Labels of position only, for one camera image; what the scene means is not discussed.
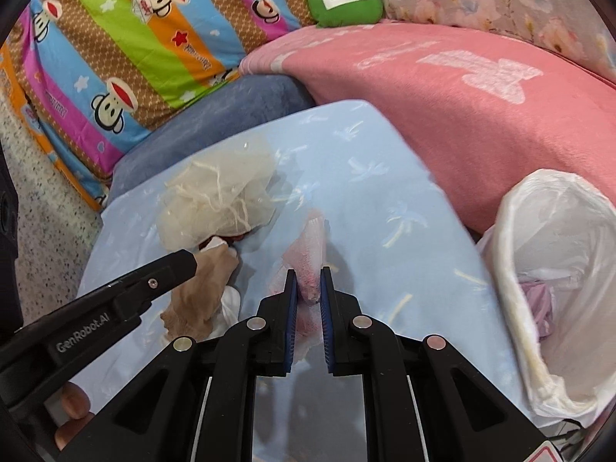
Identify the light blue patterned cloth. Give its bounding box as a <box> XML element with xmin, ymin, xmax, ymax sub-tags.
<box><xmin>77</xmin><ymin>100</ymin><xmax>549</xmax><ymax>462</ymax></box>

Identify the green plush cushion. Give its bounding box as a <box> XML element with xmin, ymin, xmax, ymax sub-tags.
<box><xmin>308</xmin><ymin>0</ymin><xmax>384</xmax><ymax>28</ymax></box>

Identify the pink blanket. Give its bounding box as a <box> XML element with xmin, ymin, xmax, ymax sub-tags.
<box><xmin>239</xmin><ymin>22</ymin><xmax>616</xmax><ymax>236</ymax></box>

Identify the white plastic bin liner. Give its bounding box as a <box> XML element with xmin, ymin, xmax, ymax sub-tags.
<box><xmin>476</xmin><ymin>168</ymin><xmax>616</xmax><ymax>419</ymax></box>

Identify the beige mesh drawstring bag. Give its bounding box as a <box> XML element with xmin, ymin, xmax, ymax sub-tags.
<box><xmin>156</xmin><ymin>135</ymin><xmax>280</xmax><ymax>251</ymax></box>

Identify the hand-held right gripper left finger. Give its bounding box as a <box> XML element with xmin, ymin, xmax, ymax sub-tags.
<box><xmin>58</xmin><ymin>268</ymin><xmax>296</xmax><ymax>462</ymax></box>

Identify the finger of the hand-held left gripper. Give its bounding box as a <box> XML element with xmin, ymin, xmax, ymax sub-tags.
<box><xmin>103</xmin><ymin>249</ymin><xmax>198</xmax><ymax>321</ymax></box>
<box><xmin>0</xmin><ymin>151</ymin><xmax>19</xmax><ymax>342</ymax></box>

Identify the pink cloth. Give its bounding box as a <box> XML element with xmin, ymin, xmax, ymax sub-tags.
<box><xmin>269</xmin><ymin>209</ymin><xmax>333</xmax><ymax>362</ymax></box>

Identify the person's left hand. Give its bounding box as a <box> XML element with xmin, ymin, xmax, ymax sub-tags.
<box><xmin>54</xmin><ymin>381</ymin><xmax>92</xmax><ymax>450</ymax></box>

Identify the red-edged white box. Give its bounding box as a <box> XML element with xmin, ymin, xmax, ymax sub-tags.
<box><xmin>524</xmin><ymin>442</ymin><xmax>565</xmax><ymax>462</ymax></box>

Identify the blue-grey cushion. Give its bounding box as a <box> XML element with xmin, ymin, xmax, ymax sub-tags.
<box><xmin>110</xmin><ymin>74</ymin><xmax>316</xmax><ymax>198</ymax></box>

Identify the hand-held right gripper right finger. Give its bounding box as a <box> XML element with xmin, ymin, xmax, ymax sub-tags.
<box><xmin>320</xmin><ymin>266</ymin><xmax>554</xmax><ymax>462</ymax></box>

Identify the brown paper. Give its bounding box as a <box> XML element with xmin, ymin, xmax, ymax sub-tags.
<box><xmin>160</xmin><ymin>241</ymin><xmax>240</xmax><ymax>340</ymax></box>

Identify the colourful monkey-print quilt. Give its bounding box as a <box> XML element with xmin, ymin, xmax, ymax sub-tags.
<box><xmin>0</xmin><ymin>0</ymin><xmax>316</xmax><ymax>213</ymax></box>

